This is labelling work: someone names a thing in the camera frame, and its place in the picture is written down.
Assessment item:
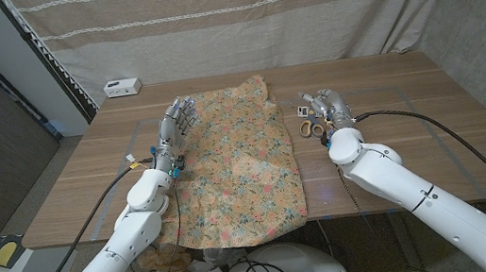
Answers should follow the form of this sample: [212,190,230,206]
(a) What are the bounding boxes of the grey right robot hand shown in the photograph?
[298,84,358,138]

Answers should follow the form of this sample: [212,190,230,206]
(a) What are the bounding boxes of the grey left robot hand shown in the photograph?
[142,93,208,181]

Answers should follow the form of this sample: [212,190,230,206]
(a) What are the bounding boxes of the orange grey handled scissors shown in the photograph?
[296,108,327,142]

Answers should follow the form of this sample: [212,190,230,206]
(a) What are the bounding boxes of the floral orange fabric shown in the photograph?
[135,70,312,261]

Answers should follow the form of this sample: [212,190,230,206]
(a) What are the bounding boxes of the small white calculator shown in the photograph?
[295,103,315,120]

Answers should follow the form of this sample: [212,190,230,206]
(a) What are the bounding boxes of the crumpled brown paper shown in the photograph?
[135,241,195,272]

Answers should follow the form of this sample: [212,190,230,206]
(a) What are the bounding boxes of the white power strip box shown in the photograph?
[102,76,143,100]

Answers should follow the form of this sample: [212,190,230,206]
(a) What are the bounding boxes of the beige striped curtain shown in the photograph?
[0,0,483,122]

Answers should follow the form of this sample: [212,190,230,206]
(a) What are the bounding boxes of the yellow black foot pedal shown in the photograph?
[0,235,29,271]

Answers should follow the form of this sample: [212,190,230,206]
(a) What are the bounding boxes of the thin black left wrist cable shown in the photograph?
[140,176,191,272]

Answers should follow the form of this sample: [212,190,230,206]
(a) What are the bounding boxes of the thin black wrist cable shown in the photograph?
[335,159,375,235]
[140,176,191,272]

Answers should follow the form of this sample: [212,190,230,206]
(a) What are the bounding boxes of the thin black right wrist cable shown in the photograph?
[335,159,375,235]

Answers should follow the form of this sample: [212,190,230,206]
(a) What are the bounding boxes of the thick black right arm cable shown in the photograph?
[351,94,486,252]

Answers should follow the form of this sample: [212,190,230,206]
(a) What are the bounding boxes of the black metal frame post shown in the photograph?
[0,0,99,135]

